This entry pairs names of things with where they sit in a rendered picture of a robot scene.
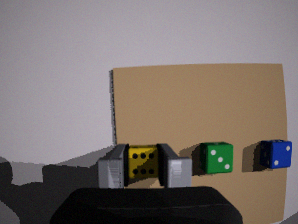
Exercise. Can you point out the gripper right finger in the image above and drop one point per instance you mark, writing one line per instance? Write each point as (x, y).
(178, 169)

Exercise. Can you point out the green die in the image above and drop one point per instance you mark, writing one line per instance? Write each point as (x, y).
(216, 157)

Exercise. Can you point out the tan flat mat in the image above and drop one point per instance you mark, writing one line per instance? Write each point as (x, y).
(185, 105)

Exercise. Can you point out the blue die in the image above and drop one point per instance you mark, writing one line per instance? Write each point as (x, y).
(275, 153)

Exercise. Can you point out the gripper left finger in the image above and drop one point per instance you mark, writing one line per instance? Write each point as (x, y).
(113, 172)

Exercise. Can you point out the yellow die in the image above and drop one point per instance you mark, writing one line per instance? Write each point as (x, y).
(143, 161)

